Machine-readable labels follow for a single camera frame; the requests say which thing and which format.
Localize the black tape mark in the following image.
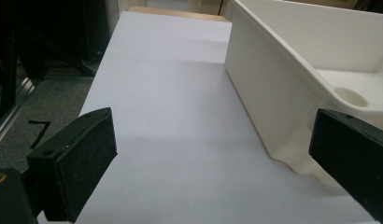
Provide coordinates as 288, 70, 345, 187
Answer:
27, 119, 51, 150

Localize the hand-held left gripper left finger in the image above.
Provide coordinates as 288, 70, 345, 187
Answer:
25, 106, 119, 224

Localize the black metal stand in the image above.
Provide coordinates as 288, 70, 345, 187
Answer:
0, 0, 111, 150

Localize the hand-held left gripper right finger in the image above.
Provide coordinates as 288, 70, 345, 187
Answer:
308, 107, 383, 224

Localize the white plastic storage box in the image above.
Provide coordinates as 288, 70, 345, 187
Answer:
224, 0, 383, 189

